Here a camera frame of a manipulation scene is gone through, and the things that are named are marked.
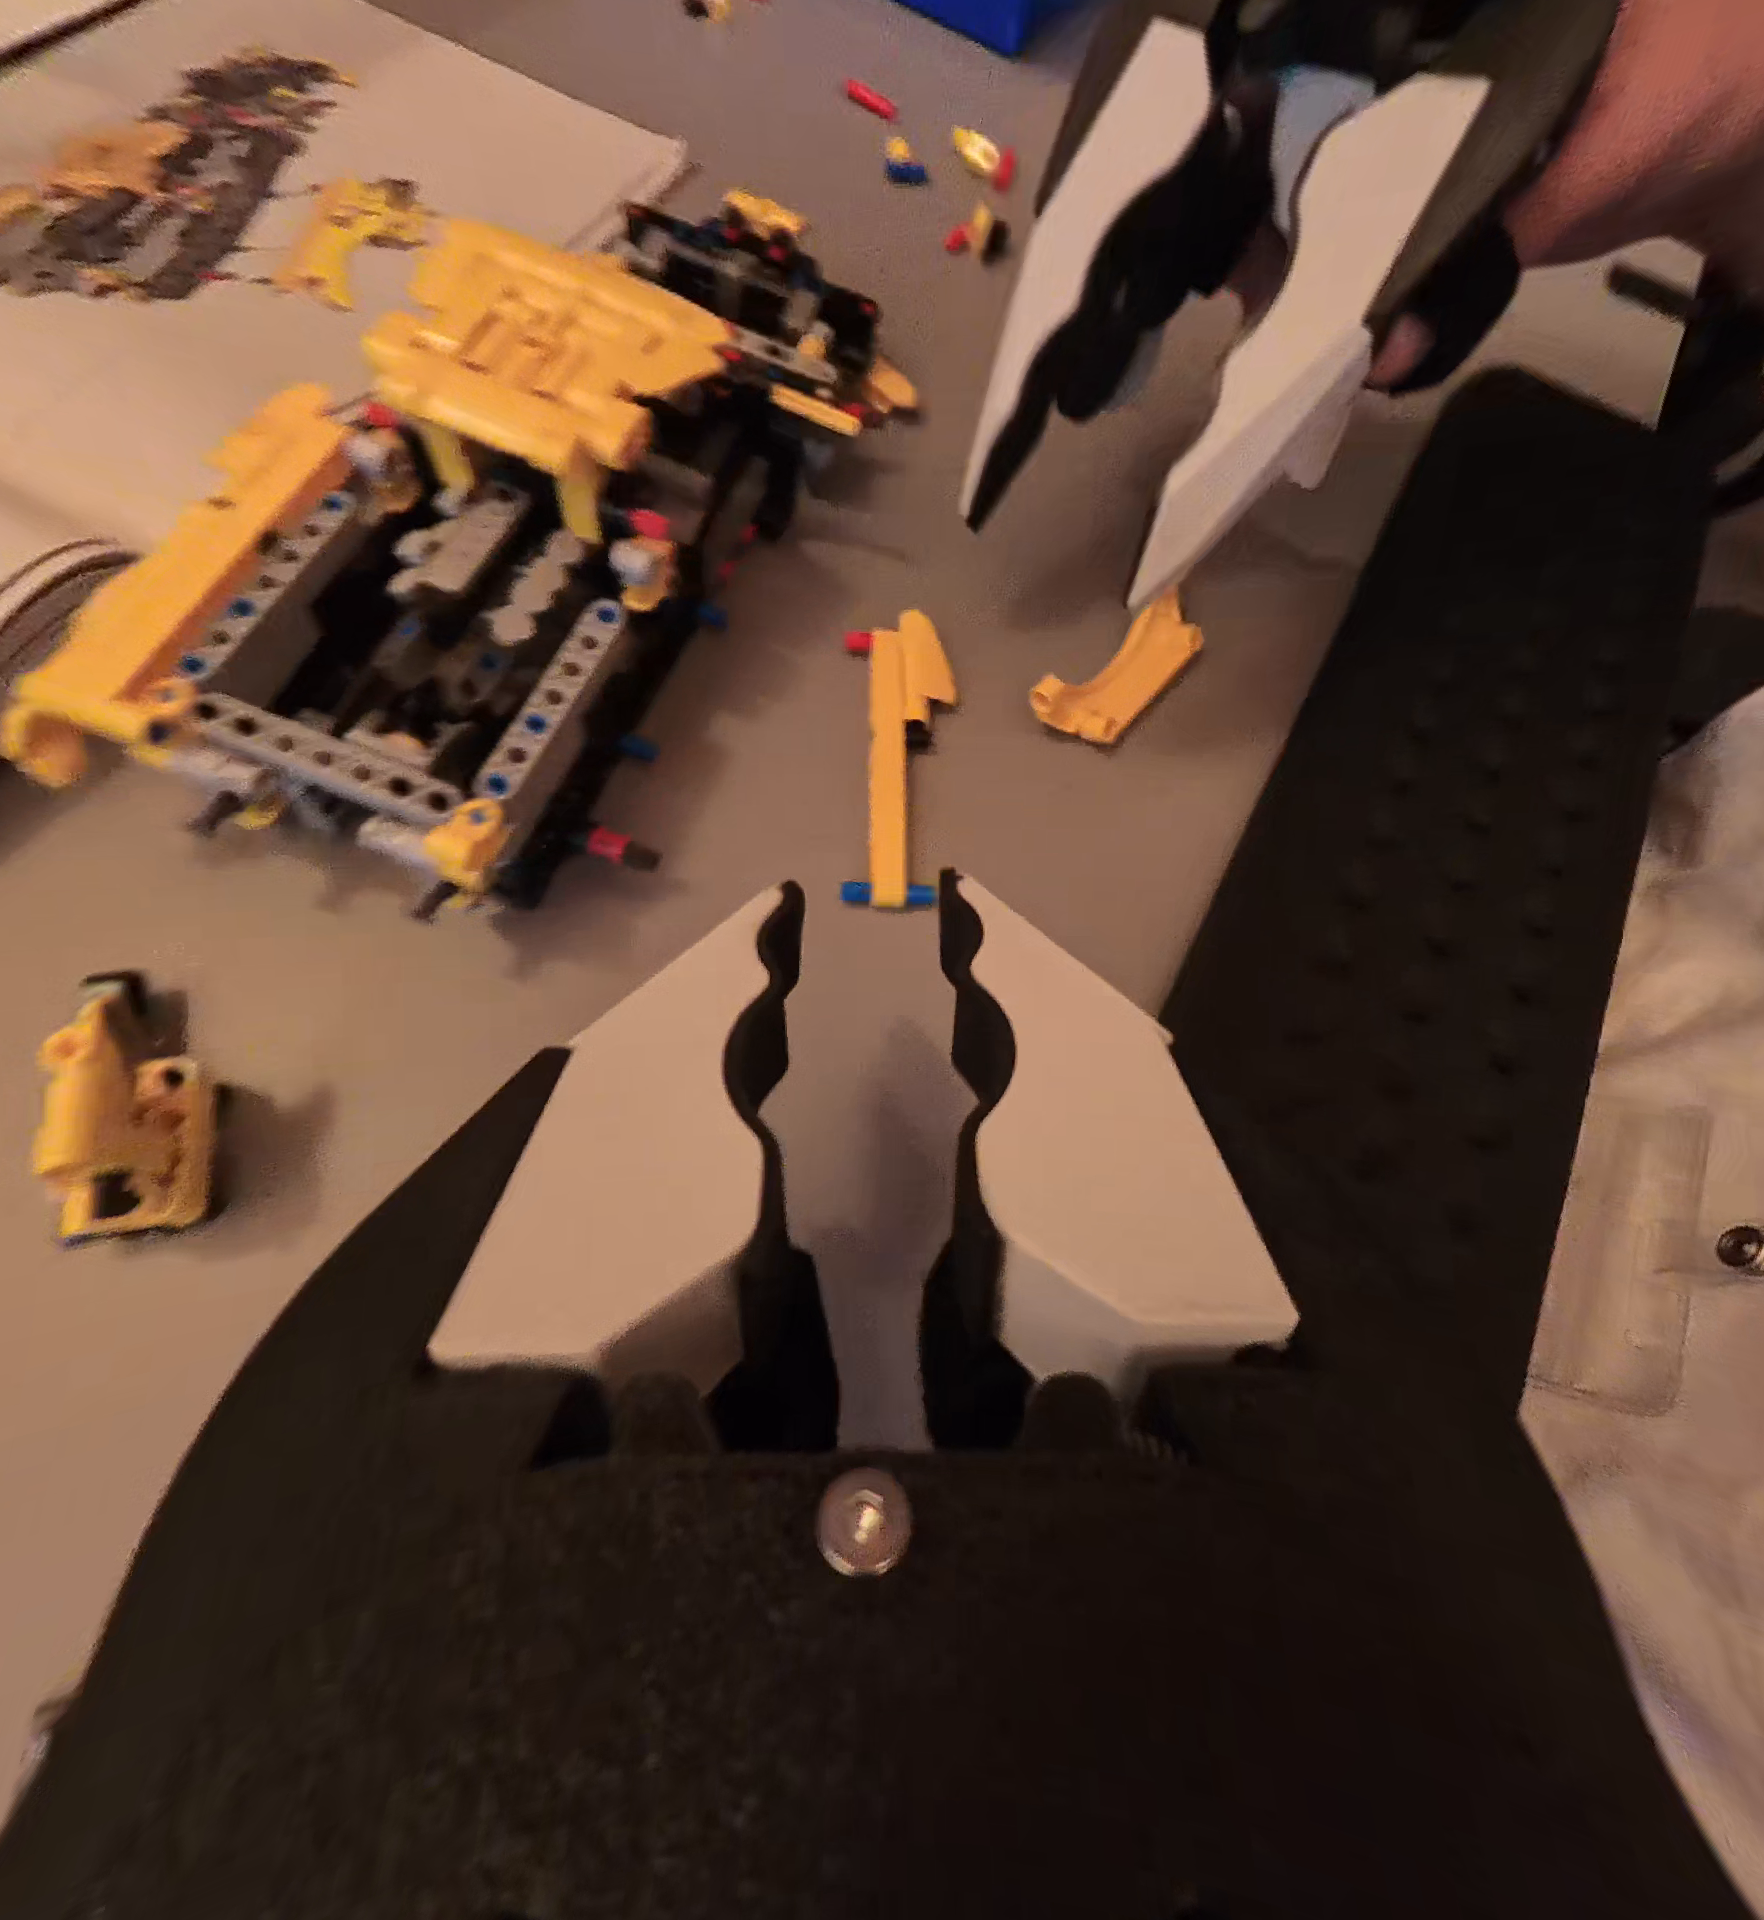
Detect scatter of small bricks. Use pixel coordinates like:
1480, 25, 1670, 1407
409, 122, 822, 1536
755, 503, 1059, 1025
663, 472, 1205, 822
678, 0, 1020, 264

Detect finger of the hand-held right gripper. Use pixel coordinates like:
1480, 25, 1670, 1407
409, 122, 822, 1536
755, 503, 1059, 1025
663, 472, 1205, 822
960, 18, 1275, 534
1126, 72, 1495, 610

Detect person's white shirt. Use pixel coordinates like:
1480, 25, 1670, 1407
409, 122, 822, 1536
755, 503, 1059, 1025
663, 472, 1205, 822
1519, 648, 1764, 1920

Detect yellow beam assembly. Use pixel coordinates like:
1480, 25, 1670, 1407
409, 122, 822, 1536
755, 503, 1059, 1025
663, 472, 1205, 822
841, 606, 962, 912

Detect yellow arch panel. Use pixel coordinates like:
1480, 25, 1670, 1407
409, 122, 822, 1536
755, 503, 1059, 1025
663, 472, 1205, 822
1028, 588, 1208, 744

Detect yellow toy car model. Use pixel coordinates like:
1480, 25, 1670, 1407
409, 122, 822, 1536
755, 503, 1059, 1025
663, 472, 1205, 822
0, 186, 922, 920

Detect blue storage bin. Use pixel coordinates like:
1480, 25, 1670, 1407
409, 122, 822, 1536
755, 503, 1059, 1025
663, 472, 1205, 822
882, 0, 1124, 60

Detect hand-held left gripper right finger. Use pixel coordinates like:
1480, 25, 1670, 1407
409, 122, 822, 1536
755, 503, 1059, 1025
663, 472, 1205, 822
925, 866, 1302, 1453

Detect small yellow black assembly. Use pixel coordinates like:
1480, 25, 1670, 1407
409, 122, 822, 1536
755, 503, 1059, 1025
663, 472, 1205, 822
31, 971, 224, 1247

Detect person's right hand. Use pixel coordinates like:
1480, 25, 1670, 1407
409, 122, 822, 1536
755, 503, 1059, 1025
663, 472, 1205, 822
1369, 0, 1764, 390

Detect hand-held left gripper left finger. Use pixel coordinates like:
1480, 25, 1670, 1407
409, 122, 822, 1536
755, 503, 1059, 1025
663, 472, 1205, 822
429, 880, 841, 1453

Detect open instruction booklet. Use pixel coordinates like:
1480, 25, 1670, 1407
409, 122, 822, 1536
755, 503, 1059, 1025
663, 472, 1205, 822
0, 0, 693, 857

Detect grey desk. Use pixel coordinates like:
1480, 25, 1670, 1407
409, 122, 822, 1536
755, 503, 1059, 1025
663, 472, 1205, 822
0, 0, 1764, 1877

